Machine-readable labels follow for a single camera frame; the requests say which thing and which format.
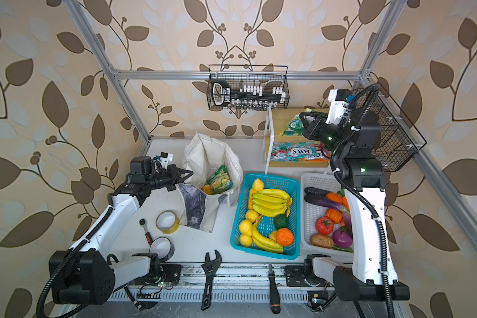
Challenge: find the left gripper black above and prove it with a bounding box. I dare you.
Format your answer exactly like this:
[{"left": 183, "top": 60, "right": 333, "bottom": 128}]
[{"left": 144, "top": 164, "right": 193, "bottom": 192}]

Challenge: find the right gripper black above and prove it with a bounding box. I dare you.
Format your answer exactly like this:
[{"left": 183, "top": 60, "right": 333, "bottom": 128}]
[{"left": 301, "top": 111, "right": 350, "bottom": 160}]

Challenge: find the white canvas tote bag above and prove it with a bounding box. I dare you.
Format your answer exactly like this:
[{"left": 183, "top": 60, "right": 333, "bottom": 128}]
[{"left": 177, "top": 133, "right": 244, "bottom": 233}]

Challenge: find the green snack bag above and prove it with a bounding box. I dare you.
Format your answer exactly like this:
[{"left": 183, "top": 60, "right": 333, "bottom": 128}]
[
  {"left": 280, "top": 108, "right": 314, "bottom": 136},
  {"left": 207, "top": 165, "right": 233, "bottom": 195}
]

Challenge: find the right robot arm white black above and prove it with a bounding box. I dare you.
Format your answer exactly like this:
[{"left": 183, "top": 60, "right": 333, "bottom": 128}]
[{"left": 299, "top": 83, "right": 410, "bottom": 317}]

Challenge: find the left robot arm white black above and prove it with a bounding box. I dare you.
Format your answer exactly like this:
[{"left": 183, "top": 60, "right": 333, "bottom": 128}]
[{"left": 36, "top": 156, "right": 193, "bottom": 317}]

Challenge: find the Fox's candy bag right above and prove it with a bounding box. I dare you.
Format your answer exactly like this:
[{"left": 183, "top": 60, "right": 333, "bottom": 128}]
[{"left": 307, "top": 148, "right": 330, "bottom": 162}]

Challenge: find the fox's candy bag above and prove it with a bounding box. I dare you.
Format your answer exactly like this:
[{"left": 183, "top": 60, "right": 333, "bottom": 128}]
[
  {"left": 307, "top": 148, "right": 330, "bottom": 162},
  {"left": 270, "top": 143, "right": 316, "bottom": 162}
]

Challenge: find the Fox's candy bag left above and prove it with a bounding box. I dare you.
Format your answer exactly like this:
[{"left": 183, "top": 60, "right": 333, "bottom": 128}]
[{"left": 270, "top": 143, "right": 316, "bottom": 162}]

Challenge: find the white wooden two-tier shelf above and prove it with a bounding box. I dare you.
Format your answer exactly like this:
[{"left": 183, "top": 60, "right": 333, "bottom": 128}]
[{"left": 264, "top": 107, "right": 345, "bottom": 172}]

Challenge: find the yellow tape roll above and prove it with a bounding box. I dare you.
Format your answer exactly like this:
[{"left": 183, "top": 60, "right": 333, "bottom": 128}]
[{"left": 156, "top": 211, "right": 180, "bottom": 235}]

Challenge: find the teal plastic basket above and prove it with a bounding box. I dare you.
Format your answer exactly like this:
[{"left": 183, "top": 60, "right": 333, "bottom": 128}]
[{"left": 231, "top": 174, "right": 301, "bottom": 260}]

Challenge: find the dark eggplant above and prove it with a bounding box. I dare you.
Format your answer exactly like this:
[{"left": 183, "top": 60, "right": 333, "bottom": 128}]
[{"left": 304, "top": 187, "right": 330, "bottom": 197}]

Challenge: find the black socket wrench set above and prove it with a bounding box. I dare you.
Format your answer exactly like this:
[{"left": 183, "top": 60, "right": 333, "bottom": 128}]
[{"left": 207, "top": 79, "right": 290, "bottom": 110}]

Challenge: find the orange mango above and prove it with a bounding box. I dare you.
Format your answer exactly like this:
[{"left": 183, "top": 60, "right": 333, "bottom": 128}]
[{"left": 248, "top": 188, "right": 257, "bottom": 210}]

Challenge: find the black tape roll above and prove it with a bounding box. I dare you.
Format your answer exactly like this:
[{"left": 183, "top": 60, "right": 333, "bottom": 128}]
[{"left": 150, "top": 237, "right": 175, "bottom": 262}]

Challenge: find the purple eggplant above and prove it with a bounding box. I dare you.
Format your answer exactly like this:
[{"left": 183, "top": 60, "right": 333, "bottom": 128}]
[{"left": 304, "top": 194, "right": 348, "bottom": 212}]

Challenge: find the orange carrot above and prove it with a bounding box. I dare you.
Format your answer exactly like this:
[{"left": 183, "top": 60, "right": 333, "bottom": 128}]
[{"left": 325, "top": 193, "right": 349, "bottom": 209}]

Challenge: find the white plastic basket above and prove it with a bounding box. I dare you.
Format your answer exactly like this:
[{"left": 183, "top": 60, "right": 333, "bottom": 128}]
[{"left": 299, "top": 172, "right": 370, "bottom": 255}]

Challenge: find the upper banana bunch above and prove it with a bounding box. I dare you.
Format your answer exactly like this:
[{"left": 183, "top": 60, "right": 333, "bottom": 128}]
[{"left": 253, "top": 189, "right": 293, "bottom": 218}]

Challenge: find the banana bunch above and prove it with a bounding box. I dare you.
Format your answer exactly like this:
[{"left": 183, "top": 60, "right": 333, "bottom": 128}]
[
  {"left": 252, "top": 227, "right": 284, "bottom": 254},
  {"left": 253, "top": 189, "right": 293, "bottom": 218}
]

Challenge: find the small orange pumpkin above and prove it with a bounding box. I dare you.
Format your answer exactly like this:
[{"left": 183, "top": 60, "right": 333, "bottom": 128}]
[{"left": 325, "top": 208, "right": 343, "bottom": 224}]

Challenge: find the black adjustable wrench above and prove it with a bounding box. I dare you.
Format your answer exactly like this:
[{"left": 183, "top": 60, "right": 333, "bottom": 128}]
[{"left": 201, "top": 250, "right": 222, "bottom": 311}]

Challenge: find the lower banana bunch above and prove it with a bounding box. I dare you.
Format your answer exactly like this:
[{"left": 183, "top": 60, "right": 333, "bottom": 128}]
[{"left": 252, "top": 227, "right": 284, "bottom": 254}]

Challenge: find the green avocado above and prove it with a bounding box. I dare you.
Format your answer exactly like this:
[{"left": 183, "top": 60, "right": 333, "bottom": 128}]
[{"left": 273, "top": 214, "right": 289, "bottom": 230}]

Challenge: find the brown potato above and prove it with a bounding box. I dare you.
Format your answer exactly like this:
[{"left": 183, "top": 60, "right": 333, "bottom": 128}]
[{"left": 310, "top": 233, "right": 334, "bottom": 249}]

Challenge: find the orange fruit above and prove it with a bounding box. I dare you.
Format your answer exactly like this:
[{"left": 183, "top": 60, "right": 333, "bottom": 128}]
[{"left": 276, "top": 228, "right": 295, "bottom": 247}]

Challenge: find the purple onion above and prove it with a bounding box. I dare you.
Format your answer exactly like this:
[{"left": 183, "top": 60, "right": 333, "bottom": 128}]
[{"left": 332, "top": 227, "right": 353, "bottom": 249}]

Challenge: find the black orange screwdriver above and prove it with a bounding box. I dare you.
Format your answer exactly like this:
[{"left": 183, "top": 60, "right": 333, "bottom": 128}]
[{"left": 268, "top": 264, "right": 281, "bottom": 315}]

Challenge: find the small red handled ratchet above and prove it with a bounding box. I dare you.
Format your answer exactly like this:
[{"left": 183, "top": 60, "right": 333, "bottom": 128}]
[{"left": 139, "top": 219, "right": 154, "bottom": 246}]

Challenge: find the black wire basket right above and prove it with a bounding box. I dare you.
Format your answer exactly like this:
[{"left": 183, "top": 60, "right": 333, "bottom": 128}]
[{"left": 338, "top": 83, "right": 426, "bottom": 172}]

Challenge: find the black wire basket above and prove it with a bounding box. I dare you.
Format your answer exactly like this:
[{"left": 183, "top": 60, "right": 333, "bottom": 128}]
[
  {"left": 338, "top": 83, "right": 426, "bottom": 172},
  {"left": 205, "top": 63, "right": 290, "bottom": 111}
]

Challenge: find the black wire basket centre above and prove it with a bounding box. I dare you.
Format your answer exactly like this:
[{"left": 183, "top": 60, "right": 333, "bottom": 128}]
[{"left": 205, "top": 63, "right": 290, "bottom": 111}]

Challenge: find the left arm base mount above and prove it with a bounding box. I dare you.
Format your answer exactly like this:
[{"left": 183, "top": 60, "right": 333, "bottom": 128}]
[{"left": 126, "top": 263, "right": 183, "bottom": 311}]

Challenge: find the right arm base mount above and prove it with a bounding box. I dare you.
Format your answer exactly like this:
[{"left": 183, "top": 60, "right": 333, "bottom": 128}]
[{"left": 283, "top": 265, "right": 337, "bottom": 313}]

